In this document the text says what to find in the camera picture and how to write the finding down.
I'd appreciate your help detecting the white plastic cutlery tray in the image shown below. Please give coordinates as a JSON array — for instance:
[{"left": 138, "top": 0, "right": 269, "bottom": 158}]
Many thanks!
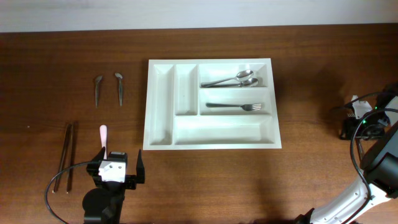
[{"left": 143, "top": 58, "right": 282, "bottom": 150}]

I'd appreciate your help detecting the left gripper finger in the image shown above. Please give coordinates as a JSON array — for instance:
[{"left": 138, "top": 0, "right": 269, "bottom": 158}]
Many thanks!
[
  {"left": 94, "top": 147, "right": 106, "bottom": 161},
  {"left": 136, "top": 150, "right": 146, "bottom": 184}
]

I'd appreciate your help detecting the small steel teaspoon right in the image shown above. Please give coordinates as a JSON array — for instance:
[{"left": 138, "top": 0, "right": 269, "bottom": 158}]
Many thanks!
[{"left": 114, "top": 73, "right": 124, "bottom": 106}]

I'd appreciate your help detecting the steel spoon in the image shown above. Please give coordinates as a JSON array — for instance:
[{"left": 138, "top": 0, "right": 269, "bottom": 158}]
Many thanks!
[
  {"left": 200, "top": 70, "right": 254, "bottom": 88},
  {"left": 211, "top": 78, "right": 259, "bottom": 88}
]

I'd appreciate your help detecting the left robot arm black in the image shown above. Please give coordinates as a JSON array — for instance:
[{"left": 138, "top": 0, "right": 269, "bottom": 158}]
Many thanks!
[{"left": 82, "top": 148, "right": 146, "bottom": 223}]

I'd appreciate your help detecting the small steel teaspoon left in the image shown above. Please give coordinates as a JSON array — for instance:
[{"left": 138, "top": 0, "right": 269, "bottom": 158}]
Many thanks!
[{"left": 95, "top": 75, "right": 103, "bottom": 108}]

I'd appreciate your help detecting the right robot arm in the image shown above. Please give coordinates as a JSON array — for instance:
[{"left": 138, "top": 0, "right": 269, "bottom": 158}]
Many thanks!
[{"left": 294, "top": 83, "right": 397, "bottom": 224}]

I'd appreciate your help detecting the steel fork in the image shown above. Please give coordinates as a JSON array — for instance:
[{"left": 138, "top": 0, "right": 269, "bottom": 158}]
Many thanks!
[
  {"left": 346, "top": 112, "right": 364, "bottom": 160},
  {"left": 206, "top": 103, "right": 262, "bottom": 111}
]

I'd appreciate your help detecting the small steel teaspoon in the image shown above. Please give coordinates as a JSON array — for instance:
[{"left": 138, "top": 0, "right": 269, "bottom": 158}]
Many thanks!
[
  {"left": 95, "top": 75, "right": 103, "bottom": 108},
  {"left": 114, "top": 73, "right": 124, "bottom": 106}
]

